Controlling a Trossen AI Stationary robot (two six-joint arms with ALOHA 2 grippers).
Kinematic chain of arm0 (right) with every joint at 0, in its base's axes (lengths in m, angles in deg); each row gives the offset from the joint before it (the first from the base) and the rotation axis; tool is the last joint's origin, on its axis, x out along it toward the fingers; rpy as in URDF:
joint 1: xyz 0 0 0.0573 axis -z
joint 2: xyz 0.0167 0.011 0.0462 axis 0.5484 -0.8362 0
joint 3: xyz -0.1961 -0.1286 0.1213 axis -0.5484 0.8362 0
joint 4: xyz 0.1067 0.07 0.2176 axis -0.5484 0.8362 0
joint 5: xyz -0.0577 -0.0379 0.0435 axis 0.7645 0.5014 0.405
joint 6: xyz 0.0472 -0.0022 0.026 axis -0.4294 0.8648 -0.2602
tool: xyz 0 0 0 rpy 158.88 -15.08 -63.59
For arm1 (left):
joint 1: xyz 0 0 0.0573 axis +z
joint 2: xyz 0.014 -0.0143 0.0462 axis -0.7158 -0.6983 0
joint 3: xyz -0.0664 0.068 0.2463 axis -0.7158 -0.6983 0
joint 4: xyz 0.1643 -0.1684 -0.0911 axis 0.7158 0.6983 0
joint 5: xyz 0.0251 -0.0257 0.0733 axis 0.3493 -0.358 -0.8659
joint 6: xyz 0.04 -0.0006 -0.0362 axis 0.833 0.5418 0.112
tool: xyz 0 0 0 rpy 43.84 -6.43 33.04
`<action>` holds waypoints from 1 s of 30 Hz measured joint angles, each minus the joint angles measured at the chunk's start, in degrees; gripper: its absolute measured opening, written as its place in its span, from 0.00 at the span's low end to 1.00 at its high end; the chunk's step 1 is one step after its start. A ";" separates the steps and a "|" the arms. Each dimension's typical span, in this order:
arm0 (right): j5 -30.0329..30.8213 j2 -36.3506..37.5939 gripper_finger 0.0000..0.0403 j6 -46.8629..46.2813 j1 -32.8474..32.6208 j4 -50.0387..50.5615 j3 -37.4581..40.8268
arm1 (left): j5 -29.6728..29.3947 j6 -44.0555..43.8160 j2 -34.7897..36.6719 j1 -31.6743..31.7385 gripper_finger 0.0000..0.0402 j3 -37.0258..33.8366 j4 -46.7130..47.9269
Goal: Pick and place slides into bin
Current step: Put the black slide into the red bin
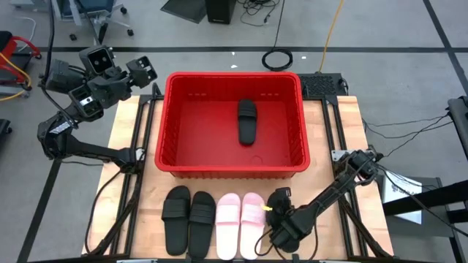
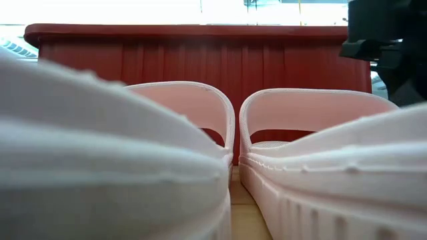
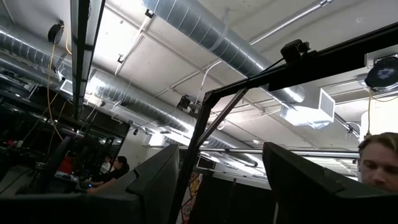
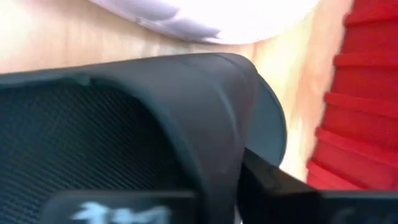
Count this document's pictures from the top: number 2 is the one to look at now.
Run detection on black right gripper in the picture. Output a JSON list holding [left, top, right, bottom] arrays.
[[339, 0, 427, 108]]

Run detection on pink foam slide sandal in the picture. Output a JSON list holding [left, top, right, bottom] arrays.
[[238, 88, 427, 240], [0, 46, 236, 240]]

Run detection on red plastic ribbed bin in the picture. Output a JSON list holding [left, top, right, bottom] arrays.
[[23, 23, 373, 166]]

